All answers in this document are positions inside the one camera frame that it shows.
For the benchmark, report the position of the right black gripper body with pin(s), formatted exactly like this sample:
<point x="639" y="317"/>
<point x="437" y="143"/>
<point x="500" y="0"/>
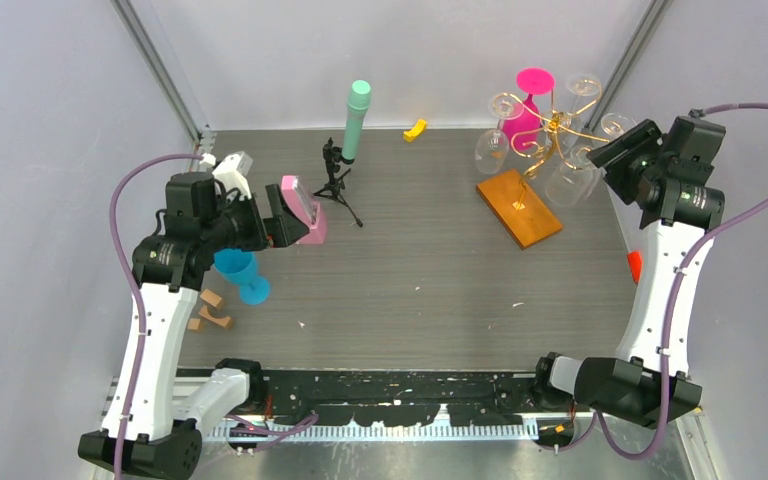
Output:
<point x="627" y="175"/>

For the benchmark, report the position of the yellow banana toy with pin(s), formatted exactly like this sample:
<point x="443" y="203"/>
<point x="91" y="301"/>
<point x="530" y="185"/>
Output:
<point x="415" y="131"/>

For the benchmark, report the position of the black tripod stand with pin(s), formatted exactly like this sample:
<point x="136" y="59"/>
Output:
<point x="337" y="168"/>

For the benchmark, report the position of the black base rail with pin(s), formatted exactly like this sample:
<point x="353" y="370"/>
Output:
<point x="397" y="398"/>

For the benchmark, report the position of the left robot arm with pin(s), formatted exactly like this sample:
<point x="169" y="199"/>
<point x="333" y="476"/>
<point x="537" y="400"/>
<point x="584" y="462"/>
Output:
<point x="143" y="433"/>

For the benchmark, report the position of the clear tall wine glass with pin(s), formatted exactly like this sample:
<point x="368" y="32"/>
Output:
<point x="585" y="91"/>

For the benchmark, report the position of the red object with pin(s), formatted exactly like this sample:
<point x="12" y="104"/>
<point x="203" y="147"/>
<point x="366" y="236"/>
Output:
<point x="635" y="263"/>

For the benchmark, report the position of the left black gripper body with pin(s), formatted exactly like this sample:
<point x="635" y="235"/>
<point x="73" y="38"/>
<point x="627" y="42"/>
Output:
<point x="239" y="223"/>

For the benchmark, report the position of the pink phone stand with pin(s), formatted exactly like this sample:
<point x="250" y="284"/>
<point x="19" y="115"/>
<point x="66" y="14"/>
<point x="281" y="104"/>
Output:
<point x="318" y="231"/>

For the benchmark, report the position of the smartphone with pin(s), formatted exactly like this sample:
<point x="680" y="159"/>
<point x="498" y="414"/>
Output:
<point x="305" y="200"/>

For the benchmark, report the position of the clear flute wine glass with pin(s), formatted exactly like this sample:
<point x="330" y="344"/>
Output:
<point x="613" y="126"/>

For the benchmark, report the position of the gold wine glass rack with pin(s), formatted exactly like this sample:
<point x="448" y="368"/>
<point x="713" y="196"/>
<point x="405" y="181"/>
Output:
<point x="554" y="140"/>

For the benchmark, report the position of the green microphone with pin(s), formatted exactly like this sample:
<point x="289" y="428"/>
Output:
<point x="358" y="103"/>

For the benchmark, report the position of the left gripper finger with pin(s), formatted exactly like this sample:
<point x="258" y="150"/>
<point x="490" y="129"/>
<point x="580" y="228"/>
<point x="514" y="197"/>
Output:
<point x="281" y="214"/>
<point x="285" y="229"/>

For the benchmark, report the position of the orange wooden rack base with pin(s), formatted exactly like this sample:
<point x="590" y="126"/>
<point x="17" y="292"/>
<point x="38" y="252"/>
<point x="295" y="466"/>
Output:
<point x="518" y="208"/>

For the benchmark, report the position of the blue wine glass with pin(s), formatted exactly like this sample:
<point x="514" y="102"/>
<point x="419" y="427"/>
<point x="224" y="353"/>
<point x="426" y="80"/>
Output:
<point x="241" y="269"/>

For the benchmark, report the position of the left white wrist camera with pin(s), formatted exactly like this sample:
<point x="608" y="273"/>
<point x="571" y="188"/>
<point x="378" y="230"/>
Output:
<point x="231" y="171"/>

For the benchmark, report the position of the small wooden block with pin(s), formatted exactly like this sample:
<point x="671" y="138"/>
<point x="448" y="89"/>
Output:
<point x="195" y="324"/>

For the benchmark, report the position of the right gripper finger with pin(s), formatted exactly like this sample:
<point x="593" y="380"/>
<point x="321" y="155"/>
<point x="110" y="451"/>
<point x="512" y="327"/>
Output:
<point x="609" y="154"/>
<point x="644" y="134"/>

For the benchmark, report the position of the pink wine glass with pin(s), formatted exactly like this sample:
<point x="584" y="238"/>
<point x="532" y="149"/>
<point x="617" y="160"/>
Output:
<point x="523" y="130"/>

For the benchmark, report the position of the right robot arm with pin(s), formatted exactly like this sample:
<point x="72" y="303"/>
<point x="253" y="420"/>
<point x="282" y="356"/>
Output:
<point x="647" y="379"/>

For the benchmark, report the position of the clear ribbed wine glass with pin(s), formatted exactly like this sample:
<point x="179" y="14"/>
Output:
<point x="573" y="179"/>

